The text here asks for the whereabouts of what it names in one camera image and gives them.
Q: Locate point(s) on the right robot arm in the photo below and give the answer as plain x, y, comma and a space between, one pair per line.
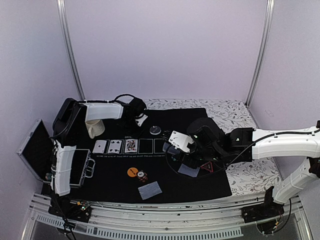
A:
288, 143

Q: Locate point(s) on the four of clubs card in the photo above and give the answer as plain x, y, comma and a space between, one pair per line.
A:
115, 146

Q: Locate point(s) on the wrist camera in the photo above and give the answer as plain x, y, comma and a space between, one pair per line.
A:
181, 141
140, 120

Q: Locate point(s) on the triangular all in button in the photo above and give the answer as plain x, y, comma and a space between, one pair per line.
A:
208, 166

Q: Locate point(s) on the aluminium frame post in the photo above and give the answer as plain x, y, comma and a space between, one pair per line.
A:
270, 4
62, 13

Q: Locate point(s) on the black round dealer button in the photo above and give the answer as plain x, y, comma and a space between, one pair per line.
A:
155, 130

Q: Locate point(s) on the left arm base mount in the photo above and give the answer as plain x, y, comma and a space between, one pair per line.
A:
79, 211

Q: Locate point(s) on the orange big blind button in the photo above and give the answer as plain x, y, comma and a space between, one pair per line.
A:
132, 172

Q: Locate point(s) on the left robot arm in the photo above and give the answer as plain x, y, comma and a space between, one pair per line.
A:
69, 125

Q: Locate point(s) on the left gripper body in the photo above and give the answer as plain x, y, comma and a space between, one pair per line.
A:
131, 128

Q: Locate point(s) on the right aluminium frame post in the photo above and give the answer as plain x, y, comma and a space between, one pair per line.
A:
270, 4

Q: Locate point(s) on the aluminium poker chip case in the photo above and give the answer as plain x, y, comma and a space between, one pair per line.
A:
36, 149

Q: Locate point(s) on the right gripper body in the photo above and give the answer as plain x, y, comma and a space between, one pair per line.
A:
208, 154

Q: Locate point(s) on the cream ceramic mug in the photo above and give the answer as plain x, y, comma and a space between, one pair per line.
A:
95, 128

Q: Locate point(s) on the dealt cards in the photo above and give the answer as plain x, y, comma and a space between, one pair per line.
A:
149, 190
188, 171

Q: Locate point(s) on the black poker felt mat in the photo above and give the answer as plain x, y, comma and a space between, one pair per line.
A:
111, 182

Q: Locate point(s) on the red black chip stack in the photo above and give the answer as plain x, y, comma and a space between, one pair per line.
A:
142, 176

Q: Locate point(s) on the queen face card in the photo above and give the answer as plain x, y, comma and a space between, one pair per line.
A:
130, 146

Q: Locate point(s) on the blue playing card deck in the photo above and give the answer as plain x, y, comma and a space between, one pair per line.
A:
168, 148

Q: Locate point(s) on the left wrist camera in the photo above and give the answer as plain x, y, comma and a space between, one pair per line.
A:
140, 120

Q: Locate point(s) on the left aluminium frame post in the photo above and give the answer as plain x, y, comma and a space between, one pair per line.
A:
62, 13

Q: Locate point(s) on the floral patterned tablecloth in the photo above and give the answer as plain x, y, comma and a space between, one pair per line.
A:
245, 178

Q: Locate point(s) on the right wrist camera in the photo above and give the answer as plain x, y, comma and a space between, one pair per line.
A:
181, 141

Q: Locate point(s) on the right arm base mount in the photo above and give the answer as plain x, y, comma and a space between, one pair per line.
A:
267, 209

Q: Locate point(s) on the face up community card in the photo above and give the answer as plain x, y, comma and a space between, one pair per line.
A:
99, 147

